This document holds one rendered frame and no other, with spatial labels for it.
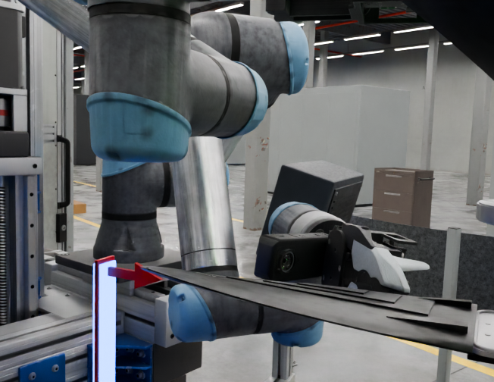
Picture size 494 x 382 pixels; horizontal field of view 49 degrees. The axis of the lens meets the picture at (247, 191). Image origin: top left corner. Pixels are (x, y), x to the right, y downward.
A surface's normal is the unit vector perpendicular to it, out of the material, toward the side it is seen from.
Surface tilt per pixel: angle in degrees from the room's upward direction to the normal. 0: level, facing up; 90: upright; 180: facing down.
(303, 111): 90
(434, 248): 90
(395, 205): 90
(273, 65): 112
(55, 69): 90
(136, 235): 73
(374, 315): 4
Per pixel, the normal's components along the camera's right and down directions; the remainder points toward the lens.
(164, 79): 0.59, 0.10
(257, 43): 0.40, -0.04
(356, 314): 0.12, -0.99
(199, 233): -0.18, -0.24
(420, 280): -0.67, 0.06
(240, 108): 0.87, 0.33
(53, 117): 0.91, 0.07
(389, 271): -0.55, -0.57
